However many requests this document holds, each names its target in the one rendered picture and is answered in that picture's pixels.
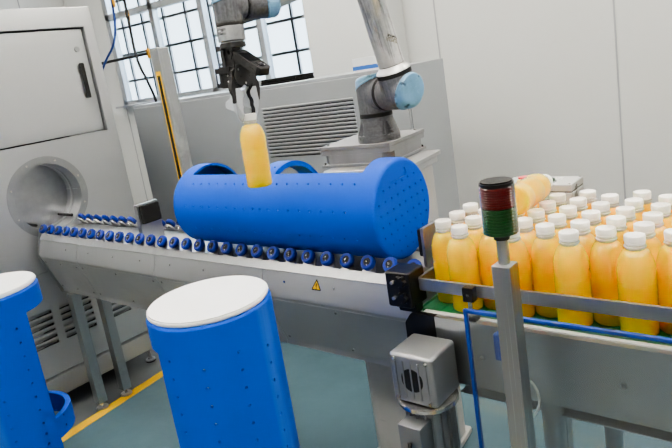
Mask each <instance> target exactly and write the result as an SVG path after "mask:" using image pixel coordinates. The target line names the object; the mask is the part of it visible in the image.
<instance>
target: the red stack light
mask: <svg viewBox="0 0 672 448"><path fill-rule="evenodd" d="M478 190H479V199H480V208H481V209H483V210H486V211H501V210H507V209H510V208H513V207H515V206H516V204H517V203H516V193H515V184H514V183H513V184H512V185H511V186H508V187H505V188H499V189H482V188H480V187H479V188H478Z"/></svg>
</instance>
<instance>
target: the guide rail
mask: <svg viewBox="0 0 672 448"><path fill-rule="evenodd" d="M418 281H419V289H420V290H422V291H430V292H438V293H445V294H453V295H461V296H462V287H463V286H465V285H474V286H476V291H477V298H484V299H491V300H495V297H494V288H493V286H488V285H479V284H470V283H462V282H453V281H444V280H436V279H427V278H418ZM520 290H521V300H522V304H529V305H537V306H545V307H552V308H560V309H568V310H575V311H583V312H590V313H598V314H606V315H613V316H621V317H629V318H636V319H644V320H652V321H659V322H667V323H672V307H669V306H661V305H652V304H643V303H635V302H626V301H617V300H609V299H600V298H591V297H583V296H574V295H565V294H557V293H548V292H540V291H531V290H522V289H520Z"/></svg>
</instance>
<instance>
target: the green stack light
mask: <svg viewBox="0 0 672 448"><path fill-rule="evenodd" d="M481 217H482V226H483V234H484V235H485V236H488V237H493V238H501V237H508V236H512V235H515V234H517V233H518V232H519V225H518V214H517V205H516V206H515V207H513V208H510V209H507V210H501V211H486V210H483V209H481Z"/></svg>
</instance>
